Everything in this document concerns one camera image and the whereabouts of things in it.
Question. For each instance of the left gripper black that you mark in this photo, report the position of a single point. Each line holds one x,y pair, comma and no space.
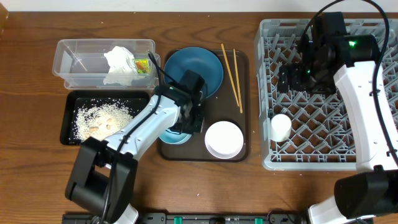
197,129

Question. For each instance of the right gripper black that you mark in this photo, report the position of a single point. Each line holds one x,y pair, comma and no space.
289,78

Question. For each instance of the light blue bowl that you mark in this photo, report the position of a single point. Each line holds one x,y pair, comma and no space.
172,137

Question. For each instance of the dark blue plate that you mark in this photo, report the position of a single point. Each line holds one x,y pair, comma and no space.
199,60

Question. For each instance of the white paper cup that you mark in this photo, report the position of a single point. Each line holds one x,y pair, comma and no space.
281,126

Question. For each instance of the yellow green snack wrapper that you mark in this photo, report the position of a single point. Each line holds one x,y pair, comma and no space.
142,65

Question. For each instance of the white tissue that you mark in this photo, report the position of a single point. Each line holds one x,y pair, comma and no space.
122,67

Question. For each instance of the pile of rice scraps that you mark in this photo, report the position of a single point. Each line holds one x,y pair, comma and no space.
101,117

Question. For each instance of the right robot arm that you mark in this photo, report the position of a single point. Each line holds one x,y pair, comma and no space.
334,61

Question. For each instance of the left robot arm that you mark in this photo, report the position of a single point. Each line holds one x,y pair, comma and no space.
104,172

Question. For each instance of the grey dishwasher rack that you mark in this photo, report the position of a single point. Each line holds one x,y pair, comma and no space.
320,137

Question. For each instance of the black waste tray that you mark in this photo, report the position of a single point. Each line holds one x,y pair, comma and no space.
75,98

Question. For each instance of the brown serving tray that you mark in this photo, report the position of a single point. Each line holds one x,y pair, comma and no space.
221,106

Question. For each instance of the white pink bowl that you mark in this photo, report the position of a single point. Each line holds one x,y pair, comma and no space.
224,140

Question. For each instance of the wooden chopstick right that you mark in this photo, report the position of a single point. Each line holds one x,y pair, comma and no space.
237,82

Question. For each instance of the wooden chopstick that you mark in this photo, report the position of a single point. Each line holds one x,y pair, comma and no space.
237,82
230,74

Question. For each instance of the wooden chopstick left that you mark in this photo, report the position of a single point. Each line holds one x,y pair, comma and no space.
230,74

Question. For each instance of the clear plastic bin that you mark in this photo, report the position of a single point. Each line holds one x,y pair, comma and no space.
82,64

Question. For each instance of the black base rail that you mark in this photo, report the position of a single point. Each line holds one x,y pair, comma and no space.
161,218

